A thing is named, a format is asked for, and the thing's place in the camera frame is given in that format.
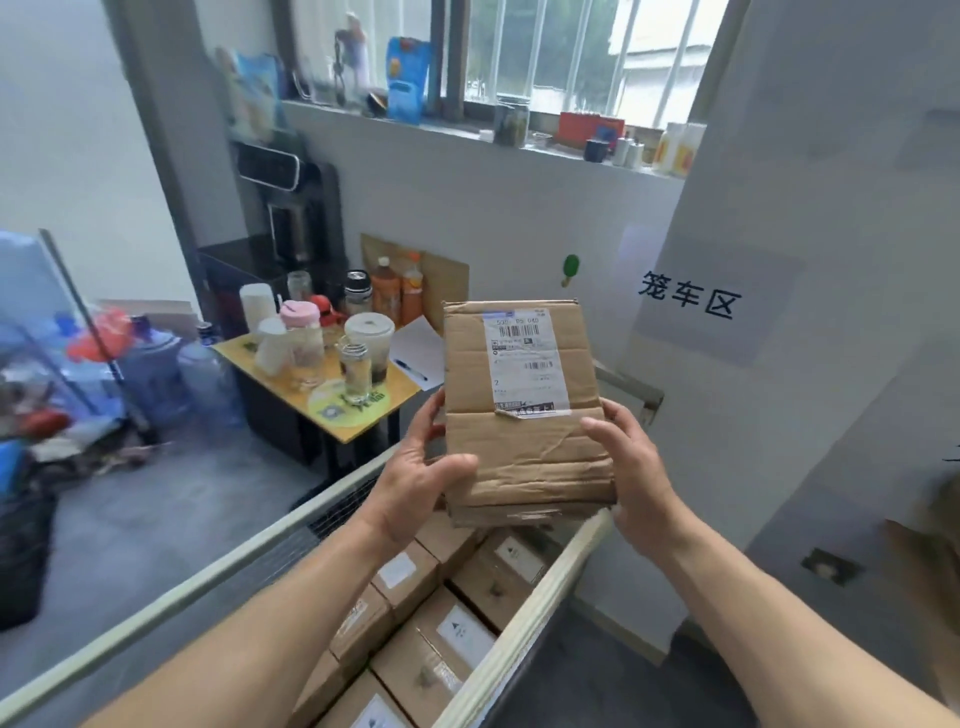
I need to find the person's right hand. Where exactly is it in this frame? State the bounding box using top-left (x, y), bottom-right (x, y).
top-left (581, 397), bottom-right (695, 560)

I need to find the person's left hand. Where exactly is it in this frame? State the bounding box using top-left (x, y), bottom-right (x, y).
top-left (359, 389), bottom-right (480, 556)

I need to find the barcode printed medium cardboard box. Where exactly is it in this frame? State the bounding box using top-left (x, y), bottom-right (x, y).
top-left (414, 513), bottom-right (489, 579)

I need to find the parcel with long label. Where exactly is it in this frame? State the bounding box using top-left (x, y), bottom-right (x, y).
top-left (372, 539), bottom-right (442, 625)

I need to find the large labelled cardboard box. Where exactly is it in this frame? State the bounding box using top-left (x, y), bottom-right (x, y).
top-left (318, 669), bottom-right (414, 728)
top-left (449, 528), bottom-right (564, 633)
top-left (369, 587), bottom-right (498, 706)

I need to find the peeling label medium cardboard box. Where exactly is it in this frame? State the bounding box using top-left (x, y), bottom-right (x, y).
top-left (442, 299), bottom-right (618, 528)

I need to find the parcel with handwritten label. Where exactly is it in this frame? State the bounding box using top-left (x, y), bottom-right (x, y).
top-left (329, 583), bottom-right (395, 676)

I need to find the green striped holed cardboard box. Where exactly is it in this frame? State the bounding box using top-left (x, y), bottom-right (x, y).
top-left (288, 648), bottom-right (346, 728)

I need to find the metal wire cage cart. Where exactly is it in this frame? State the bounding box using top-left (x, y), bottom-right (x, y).
top-left (0, 359), bottom-right (665, 728)

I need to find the person's right forearm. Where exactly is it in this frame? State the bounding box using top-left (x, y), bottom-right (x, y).
top-left (659, 524), bottom-right (960, 728)

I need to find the person's left forearm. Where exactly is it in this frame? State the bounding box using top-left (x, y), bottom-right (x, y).
top-left (82, 517), bottom-right (406, 728)

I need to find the yellow-green round sticker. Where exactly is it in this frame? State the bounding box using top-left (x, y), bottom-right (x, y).
top-left (307, 378), bottom-right (393, 425)

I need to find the clear glass jar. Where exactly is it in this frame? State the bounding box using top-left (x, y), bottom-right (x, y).
top-left (337, 335), bottom-right (373, 406)

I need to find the white paper sheet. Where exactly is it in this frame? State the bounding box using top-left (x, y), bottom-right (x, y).
top-left (387, 314), bottom-right (449, 393)

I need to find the white lid drink cup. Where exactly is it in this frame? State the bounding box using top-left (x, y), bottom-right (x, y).
top-left (343, 312), bottom-right (397, 385)

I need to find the pink lid clear tumbler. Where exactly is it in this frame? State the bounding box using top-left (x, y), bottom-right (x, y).
top-left (278, 299), bottom-right (326, 391)

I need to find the orange drink bottle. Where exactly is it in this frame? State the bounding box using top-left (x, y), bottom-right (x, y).
top-left (401, 251), bottom-right (426, 325)

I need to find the brown tea bottle white cap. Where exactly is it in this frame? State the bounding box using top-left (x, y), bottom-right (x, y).
top-left (370, 256), bottom-right (404, 325)

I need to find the white plastic cup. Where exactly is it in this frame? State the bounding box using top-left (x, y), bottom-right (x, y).
top-left (254, 316), bottom-right (290, 376)

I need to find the red lid bottle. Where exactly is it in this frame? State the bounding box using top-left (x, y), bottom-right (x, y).
top-left (308, 294), bottom-right (346, 331)

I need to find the black lid steel flask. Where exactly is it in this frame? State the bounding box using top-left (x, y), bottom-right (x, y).
top-left (343, 269), bottom-right (374, 316)

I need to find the small yellow table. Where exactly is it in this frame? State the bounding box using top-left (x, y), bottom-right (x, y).
top-left (212, 329), bottom-right (423, 445)

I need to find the blue water jug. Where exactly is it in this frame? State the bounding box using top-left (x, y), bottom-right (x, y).
top-left (177, 322), bottom-right (245, 433)
top-left (119, 318), bottom-right (193, 429)

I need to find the black water dispenser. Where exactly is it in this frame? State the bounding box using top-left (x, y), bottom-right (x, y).
top-left (196, 140), bottom-right (350, 339)

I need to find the heap of mixed rubbish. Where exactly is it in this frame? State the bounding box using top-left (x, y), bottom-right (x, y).
top-left (29, 419), bottom-right (174, 481)

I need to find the red plastic object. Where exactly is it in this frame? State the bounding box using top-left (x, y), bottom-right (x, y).
top-left (65, 307), bottom-right (136, 365)

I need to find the cream tall bottle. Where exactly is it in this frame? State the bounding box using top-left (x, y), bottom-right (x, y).
top-left (652, 121), bottom-right (708, 179)

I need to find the red box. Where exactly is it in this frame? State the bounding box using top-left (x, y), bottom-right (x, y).
top-left (556, 110), bottom-right (628, 148)

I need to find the dark lid glass jar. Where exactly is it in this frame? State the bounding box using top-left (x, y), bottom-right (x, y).
top-left (492, 95), bottom-right (532, 148)

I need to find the blue plastic box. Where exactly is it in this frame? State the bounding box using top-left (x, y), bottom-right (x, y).
top-left (0, 438), bottom-right (31, 496)

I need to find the blue detergent bottle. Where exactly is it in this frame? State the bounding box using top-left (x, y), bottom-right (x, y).
top-left (386, 37), bottom-right (434, 125)

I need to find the clear glass kettle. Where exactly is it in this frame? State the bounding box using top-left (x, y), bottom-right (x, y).
top-left (292, 63), bottom-right (335, 106)

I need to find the pale blue plastic bag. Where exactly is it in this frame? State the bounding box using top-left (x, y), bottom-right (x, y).
top-left (217, 48), bottom-right (286, 144)

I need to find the large pale blue jug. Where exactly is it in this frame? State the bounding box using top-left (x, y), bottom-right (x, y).
top-left (0, 228), bottom-right (84, 331)

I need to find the aluminium-framed window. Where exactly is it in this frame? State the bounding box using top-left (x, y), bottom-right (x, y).
top-left (288, 0), bottom-right (733, 129)

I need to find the grey wall socket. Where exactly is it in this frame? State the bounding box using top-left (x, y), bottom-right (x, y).
top-left (800, 547), bottom-right (862, 588)

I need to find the wall sign with black characters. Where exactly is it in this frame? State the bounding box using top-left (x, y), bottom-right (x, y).
top-left (614, 224), bottom-right (808, 369)

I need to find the clear bottle with strap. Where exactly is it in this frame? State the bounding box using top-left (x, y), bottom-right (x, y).
top-left (333, 11), bottom-right (370, 110)

